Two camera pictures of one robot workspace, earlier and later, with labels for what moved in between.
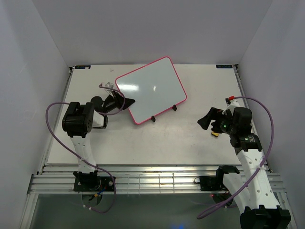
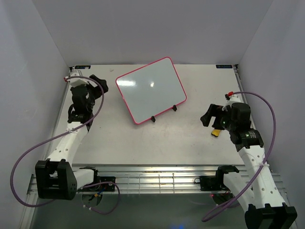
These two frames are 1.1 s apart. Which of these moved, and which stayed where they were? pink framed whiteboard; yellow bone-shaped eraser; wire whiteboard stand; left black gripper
Moved: left black gripper
Stayed: yellow bone-shaped eraser; pink framed whiteboard; wire whiteboard stand
